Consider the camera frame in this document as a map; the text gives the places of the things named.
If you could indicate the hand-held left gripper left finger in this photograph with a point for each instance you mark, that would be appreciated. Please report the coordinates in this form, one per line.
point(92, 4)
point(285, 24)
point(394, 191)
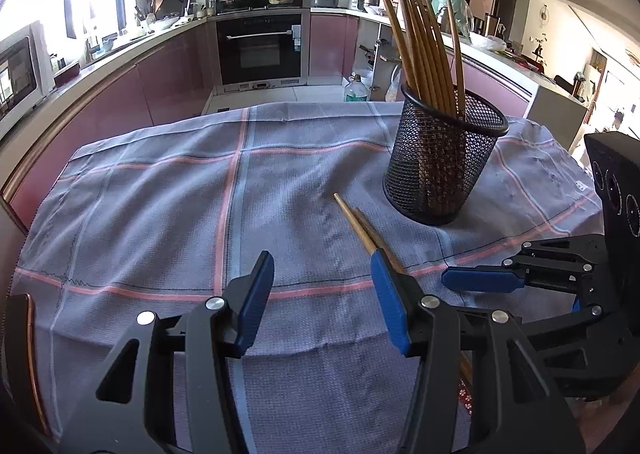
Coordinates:
point(255, 304)

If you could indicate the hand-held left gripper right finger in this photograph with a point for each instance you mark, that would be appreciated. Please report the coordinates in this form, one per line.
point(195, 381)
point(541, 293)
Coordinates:
point(390, 299)

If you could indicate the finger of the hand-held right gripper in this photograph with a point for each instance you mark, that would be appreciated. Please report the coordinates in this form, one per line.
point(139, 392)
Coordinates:
point(480, 280)
point(585, 344)

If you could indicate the wooden chopstick red patterned end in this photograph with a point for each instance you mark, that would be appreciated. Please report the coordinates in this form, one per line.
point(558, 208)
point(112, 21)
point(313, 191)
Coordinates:
point(380, 241)
point(352, 221)

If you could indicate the black mesh holder cup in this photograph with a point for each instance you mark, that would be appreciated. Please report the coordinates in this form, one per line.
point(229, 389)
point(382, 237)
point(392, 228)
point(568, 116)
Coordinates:
point(480, 144)

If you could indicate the bunch of wooden chopsticks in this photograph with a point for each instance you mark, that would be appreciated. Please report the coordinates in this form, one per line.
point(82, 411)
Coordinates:
point(425, 59)

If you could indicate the grey checked tablecloth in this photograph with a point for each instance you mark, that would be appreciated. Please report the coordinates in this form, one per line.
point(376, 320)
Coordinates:
point(150, 209)

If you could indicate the white plastic bag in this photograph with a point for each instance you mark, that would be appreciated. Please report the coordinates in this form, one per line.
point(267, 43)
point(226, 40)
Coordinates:
point(487, 40)

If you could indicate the clear plastic bottle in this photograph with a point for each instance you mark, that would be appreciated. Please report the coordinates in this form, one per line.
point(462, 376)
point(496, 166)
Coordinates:
point(356, 90)

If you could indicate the pink kitchen cabinet counter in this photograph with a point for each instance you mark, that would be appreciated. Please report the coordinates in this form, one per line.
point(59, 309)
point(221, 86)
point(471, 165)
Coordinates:
point(165, 84)

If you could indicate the black built-in oven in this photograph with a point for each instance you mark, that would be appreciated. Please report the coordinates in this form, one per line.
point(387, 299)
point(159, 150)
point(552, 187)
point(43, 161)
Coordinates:
point(260, 54)

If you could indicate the white bowl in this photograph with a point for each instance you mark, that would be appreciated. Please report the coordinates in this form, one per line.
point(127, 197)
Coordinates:
point(162, 23)

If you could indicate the white microwave oven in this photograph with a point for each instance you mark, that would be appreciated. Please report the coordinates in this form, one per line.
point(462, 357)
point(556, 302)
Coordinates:
point(20, 79)

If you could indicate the round wall clock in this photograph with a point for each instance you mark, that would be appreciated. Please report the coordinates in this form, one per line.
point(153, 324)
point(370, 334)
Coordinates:
point(544, 14)

